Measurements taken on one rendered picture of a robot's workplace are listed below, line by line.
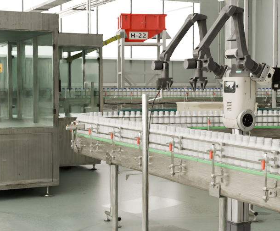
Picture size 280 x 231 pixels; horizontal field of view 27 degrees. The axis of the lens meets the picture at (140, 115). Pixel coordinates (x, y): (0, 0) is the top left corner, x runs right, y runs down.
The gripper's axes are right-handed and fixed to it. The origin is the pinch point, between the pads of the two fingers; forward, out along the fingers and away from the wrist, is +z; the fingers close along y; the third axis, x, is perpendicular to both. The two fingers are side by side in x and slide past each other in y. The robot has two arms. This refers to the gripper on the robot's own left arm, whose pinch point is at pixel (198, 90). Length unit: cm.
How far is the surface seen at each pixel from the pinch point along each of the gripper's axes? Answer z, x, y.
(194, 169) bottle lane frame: 47, -28, -20
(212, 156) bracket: 37, -55, -25
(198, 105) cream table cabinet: 19, 386, 248
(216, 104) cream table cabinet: 19, 378, 273
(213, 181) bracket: 50, -56, -25
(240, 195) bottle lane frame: 56, -73, -20
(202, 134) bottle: 25.9, -30.4, -16.1
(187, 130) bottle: 25.1, -12.5, -16.1
